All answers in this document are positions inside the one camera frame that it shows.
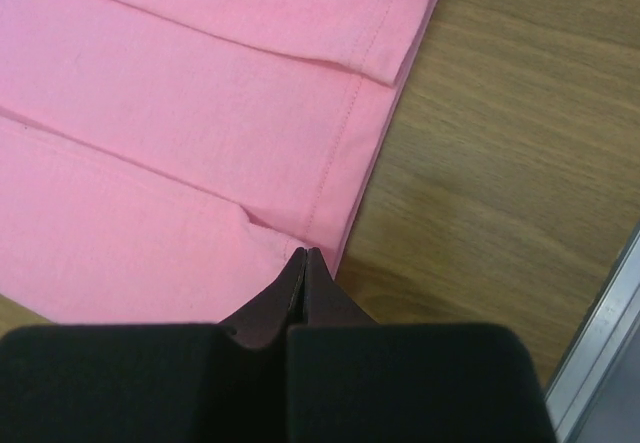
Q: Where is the aluminium frame rail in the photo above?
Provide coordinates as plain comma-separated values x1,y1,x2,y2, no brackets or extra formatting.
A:
545,228,639,442

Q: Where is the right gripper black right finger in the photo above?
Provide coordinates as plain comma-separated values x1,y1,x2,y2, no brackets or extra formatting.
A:
287,249,555,442

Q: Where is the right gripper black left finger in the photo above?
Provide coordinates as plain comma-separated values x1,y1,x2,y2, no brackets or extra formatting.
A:
1,249,306,442

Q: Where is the pink t shirt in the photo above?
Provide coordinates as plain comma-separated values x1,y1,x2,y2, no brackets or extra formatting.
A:
1,0,437,323

